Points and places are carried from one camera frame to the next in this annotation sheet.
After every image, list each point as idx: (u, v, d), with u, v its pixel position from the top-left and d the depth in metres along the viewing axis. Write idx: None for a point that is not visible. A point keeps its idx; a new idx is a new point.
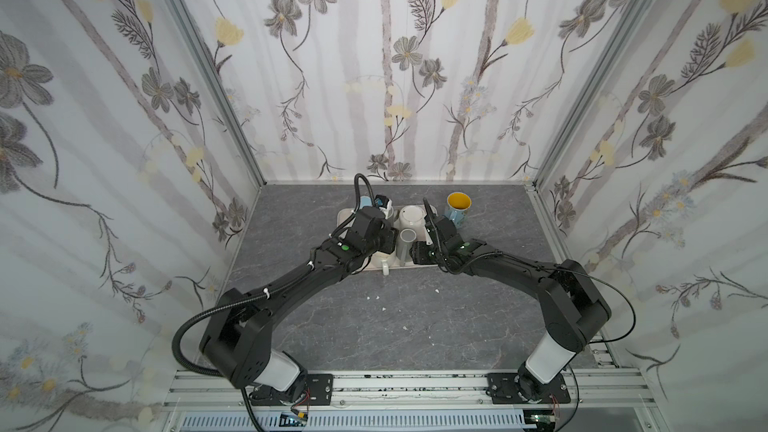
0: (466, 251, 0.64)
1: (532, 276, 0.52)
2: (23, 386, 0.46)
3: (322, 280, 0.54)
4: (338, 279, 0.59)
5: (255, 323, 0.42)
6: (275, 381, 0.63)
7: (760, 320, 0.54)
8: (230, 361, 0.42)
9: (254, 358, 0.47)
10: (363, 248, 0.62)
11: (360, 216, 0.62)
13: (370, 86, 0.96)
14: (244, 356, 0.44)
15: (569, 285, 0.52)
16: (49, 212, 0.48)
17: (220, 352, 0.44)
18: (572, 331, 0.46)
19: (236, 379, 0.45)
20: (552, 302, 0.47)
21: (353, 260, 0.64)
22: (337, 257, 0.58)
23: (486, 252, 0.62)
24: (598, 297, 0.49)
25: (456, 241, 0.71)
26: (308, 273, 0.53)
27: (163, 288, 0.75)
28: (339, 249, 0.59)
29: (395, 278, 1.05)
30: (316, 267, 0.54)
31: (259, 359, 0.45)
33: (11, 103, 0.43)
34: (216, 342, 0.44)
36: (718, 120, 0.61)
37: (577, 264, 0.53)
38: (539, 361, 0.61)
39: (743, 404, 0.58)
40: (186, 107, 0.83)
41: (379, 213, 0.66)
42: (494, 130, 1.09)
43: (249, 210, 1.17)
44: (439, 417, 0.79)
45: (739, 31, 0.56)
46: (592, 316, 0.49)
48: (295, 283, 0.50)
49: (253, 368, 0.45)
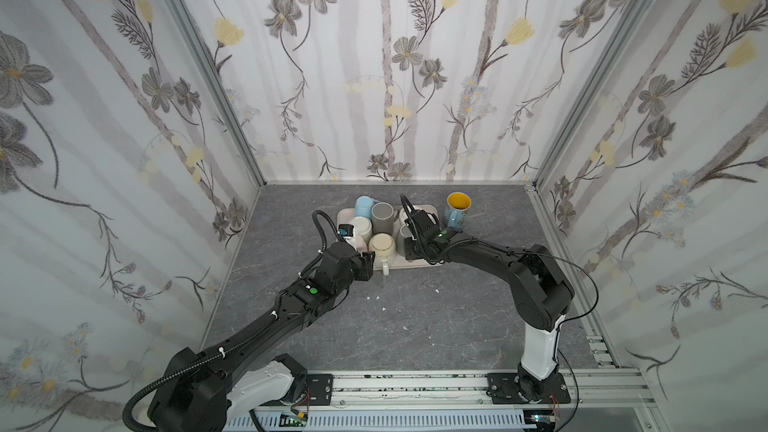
0: (442, 238, 0.67)
1: (502, 259, 0.55)
2: (23, 386, 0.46)
3: (286, 330, 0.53)
4: (305, 324, 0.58)
5: (207, 389, 0.40)
6: (268, 397, 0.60)
7: (759, 320, 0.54)
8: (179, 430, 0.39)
9: (207, 425, 0.44)
10: (332, 292, 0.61)
11: (328, 255, 0.59)
13: (370, 87, 0.96)
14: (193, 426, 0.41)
15: (537, 268, 0.56)
16: (49, 212, 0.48)
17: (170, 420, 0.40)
18: (537, 309, 0.50)
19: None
20: (520, 285, 0.50)
21: (321, 305, 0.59)
22: (304, 303, 0.56)
23: (461, 240, 0.64)
24: (563, 277, 0.52)
25: (432, 230, 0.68)
26: (270, 325, 0.51)
27: (163, 288, 0.75)
28: (307, 293, 0.58)
29: (395, 278, 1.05)
30: (280, 316, 0.52)
31: (213, 425, 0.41)
33: (11, 103, 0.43)
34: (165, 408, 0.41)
36: (717, 121, 0.61)
37: (544, 247, 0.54)
38: (533, 358, 0.62)
39: (743, 404, 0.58)
40: (186, 107, 0.83)
41: (348, 251, 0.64)
42: (494, 130, 1.09)
43: (249, 210, 1.17)
44: (439, 417, 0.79)
45: (739, 31, 0.56)
46: (556, 297, 0.52)
48: (255, 336, 0.48)
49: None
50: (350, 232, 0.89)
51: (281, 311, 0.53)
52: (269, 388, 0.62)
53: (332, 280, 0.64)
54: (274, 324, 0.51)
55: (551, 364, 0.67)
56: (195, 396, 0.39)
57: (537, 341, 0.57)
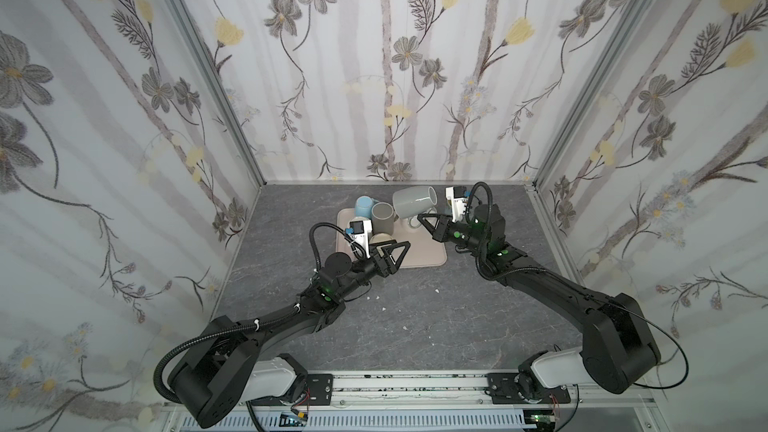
0: (504, 261, 0.61)
1: (579, 305, 0.48)
2: (23, 386, 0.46)
3: (304, 326, 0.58)
4: (317, 329, 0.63)
5: (240, 351, 0.42)
6: (269, 391, 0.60)
7: (759, 320, 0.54)
8: (201, 397, 0.41)
9: (228, 393, 0.45)
10: (339, 303, 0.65)
11: (323, 273, 0.59)
13: (370, 87, 0.96)
14: (223, 387, 0.43)
15: (618, 321, 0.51)
16: (50, 212, 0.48)
17: (193, 383, 0.42)
18: (615, 370, 0.42)
19: (203, 418, 0.43)
20: (601, 338, 0.43)
21: (332, 312, 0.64)
22: (318, 308, 0.61)
23: (527, 267, 0.58)
24: (651, 340, 0.45)
25: (498, 239, 0.63)
26: (290, 316, 0.55)
27: (163, 288, 0.75)
28: (320, 300, 0.62)
29: (395, 278, 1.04)
30: (301, 311, 0.57)
31: (231, 397, 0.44)
33: (11, 103, 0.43)
34: (190, 374, 0.43)
36: (718, 121, 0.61)
37: (631, 300, 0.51)
38: (547, 368, 0.60)
39: (743, 404, 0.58)
40: (186, 107, 0.83)
41: (343, 266, 0.62)
42: (494, 130, 1.09)
43: (249, 210, 1.17)
44: (439, 417, 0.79)
45: (739, 31, 0.56)
46: (639, 357, 0.45)
48: (280, 320, 0.52)
49: (224, 405, 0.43)
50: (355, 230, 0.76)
51: (302, 306, 0.58)
52: (271, 383, 0.62)
53: (340, 288, 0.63)
54: (295, 316, 0.56)
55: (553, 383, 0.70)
56: (230, 359, 0.42)
57: (570, 368, 0.54)
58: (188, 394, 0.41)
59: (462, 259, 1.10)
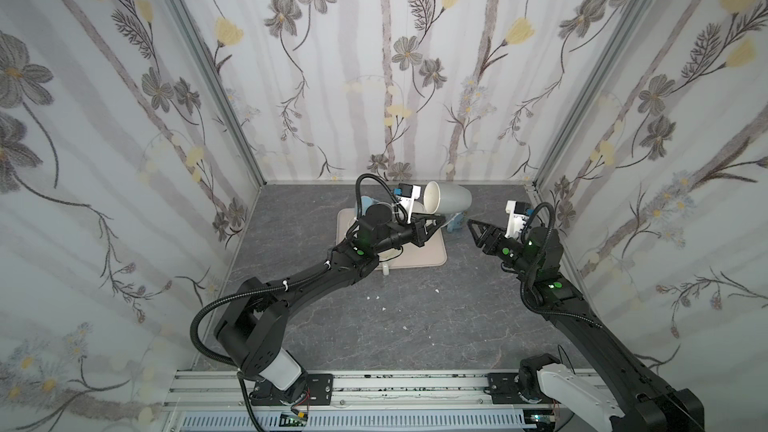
0: (555, 297, 0.56)
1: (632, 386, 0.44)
2: (23, 386, 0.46)
3: (337, 279, 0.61)
4: (350, 282, 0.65)
5: (272, 312, 0.43)
6: (283, 376, 0.64)
7: (759, 320, 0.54)
8: (242, 351, 0.43)
9: (265, 348, 0.47)
10: (374, 256, 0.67)
11: (364, 222, 0.58)
13: (371, 87, 0.97)
14: (261, 343, 0.46)
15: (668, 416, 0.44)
16: (49, 212, 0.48)
17: (236, 339, 0.45)
18: None
19: (247, 367, 0.46)
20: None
21: (365, 266, 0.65)
22: (351, 260, 0.59)
23: (578, 314, 0.53)
24: None
25: (550, 270, 0.57)
26: (324, 272, 0.54)
27: (163, 288, 0.75)
28: (354, 253, 0.61)
29: (396, 278, 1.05)
30: (332, 268, 0.56)
31: (269, 350, 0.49)
33: (11, 103, 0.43)
34: (231, 331, 0.45)
36: (717, 121, 0.61)
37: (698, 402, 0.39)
38: (558, 386, 0.59)
39: (742, 404, 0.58)
40: (186, 107, 0.83)
41: (385, 217, 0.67)
42: (494, 130, 1.09)
43: (249, 210, 1.17)
44: (438, 418, 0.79)
45: (739, 31, 0.56)
46: None
48: (312, 279, 0.52)
49: (265, 356, 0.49)
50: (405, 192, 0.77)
51: (333, 261, 0.57)
52: (281, 370, 0.63)
53: (376, 240, 0.66)
54: (326, 273, 0.55)
55: (548, 392, 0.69)
56: (263, 318, 0.43)
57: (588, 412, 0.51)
58: (232, 348, 0.44)
59: (462, 259, 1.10)
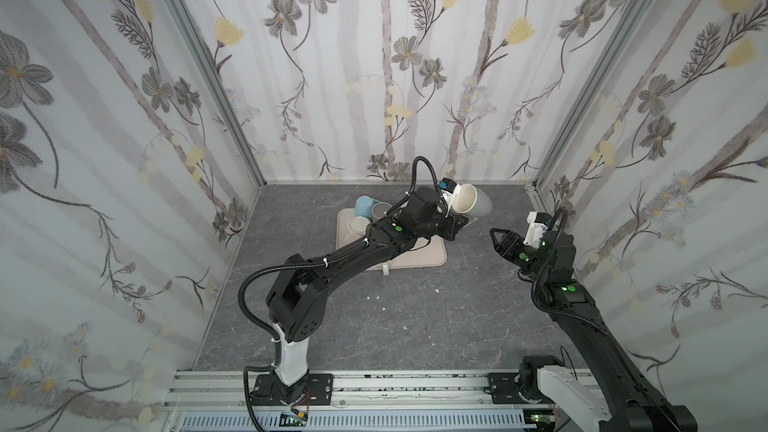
0: (565, 298, 0.57)
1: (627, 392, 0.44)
2: (23, 386, 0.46)
3: (374, 256, 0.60)
4: (389, 258, 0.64)
5: (314, 288, 0.46)
6: (296, 364, 0.65)
7: (759, 320, 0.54)
8: (290, 319, 0.48)
9: (309, 319, 0.52)
10: (413, 234, 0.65)
11: (414, 198, 0.61)
13: (370, 87, 0.96)
14: (304, 315, 0.50)
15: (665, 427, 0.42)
16: (49, 212, 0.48)
17: (285, 308, 0.48)
18: None
19: (293, 334, 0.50)
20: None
21: (404, 243, 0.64)
22: (390, 237, 0.60)
23: (584, 317, 0.54)
24: None
25: (564, 272, 0.59)
26: (363, 249, 0.56)
27: (163, 288, 0.75)
28: (392, 230, 0.61)
29: (396, 278, 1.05)
30: (370, 244, 0.57)
31: (313, 320, 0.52)
33: (11, 103, 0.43)
34: (280, 301, 0.50)
36: (717, 121, 0.61)
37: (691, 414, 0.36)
38: (554, 386, 0.59)
39: (741, 404, 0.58)
40: (186, 107, 0.83)
41: (434, 196, 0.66)
42: (494, 130, 1.09)
43: (249, 210, 1.17)
44: (439, 418, 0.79)
45: (739, 31, 0.56)
46: None
48: (351, 256, 0.54)
49: (309, 325, 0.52)
50: (449, 187, 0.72)
51: (371, 239, 0.58)
52: (298, 359, 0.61)
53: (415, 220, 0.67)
54: (364, 251, 0.57)
55: (545, 391, 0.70)
56: (306, 293, 0.46)
57: (577, 412, 0.52)
58: (281, 316, 0.49)
59: (462, 259, 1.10)
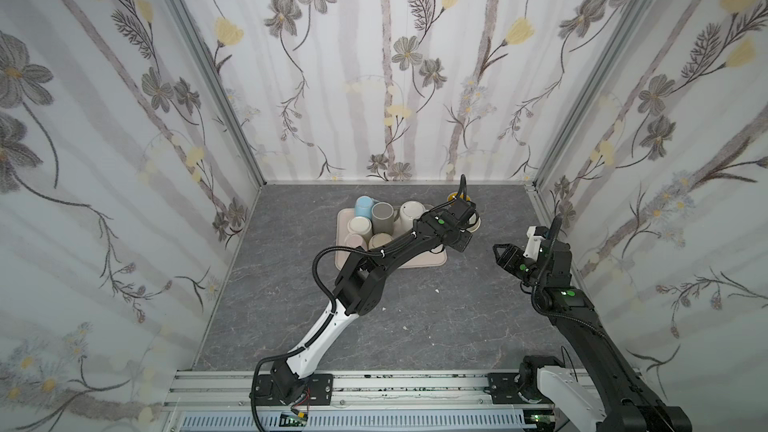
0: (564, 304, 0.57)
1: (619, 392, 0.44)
2: (23, 386, 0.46)
3: (420, 249, 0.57)
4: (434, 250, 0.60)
5: (375, 274, 0.58)
6: (318, 357, 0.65)
7: (759, 320, 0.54)
8: (356, 298, 0.60)
9: (372, 298, 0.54)
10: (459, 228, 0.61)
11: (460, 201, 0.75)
13: (370, 86, 0.96)
14: (368, 296, 0.63)
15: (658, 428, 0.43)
16: (50, 212, 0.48)
17: (353, 289, 0.61)
18: None
19: (359, 310, 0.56)
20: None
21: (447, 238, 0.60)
22: (433, 229, 0.69)
23: (581, 320, 0.55)
24: None
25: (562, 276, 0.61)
26: (411, 240, 0.66)
27: (163, 288, 0.75)
28: (434, 222, 0.70)
29: (395, 278, 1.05)
30: (417, 237, 0.67)
31: (376, 299, 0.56)
33: (11, 103, 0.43)
34: (347, 282, 0.62)
36: (717, 121, 0.61)
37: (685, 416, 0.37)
38: (553, 388, 0.59)
39: (741, 405, 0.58)
40: (186, 107, 0.83)
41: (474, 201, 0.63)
42: (495, 130, 1.09)
43: (249, 210, 1.17)
44: (439, 418, 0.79)
45: (739, 31, 0.56)
46: None
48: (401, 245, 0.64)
49: (372, 303, 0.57)
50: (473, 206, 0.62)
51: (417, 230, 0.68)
52: (320, 352, 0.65)
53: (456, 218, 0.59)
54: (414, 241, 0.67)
55: (545, 390, 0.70)
56: (368, 278, 0.58)
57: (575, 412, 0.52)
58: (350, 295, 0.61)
59: (462, 259, 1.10)
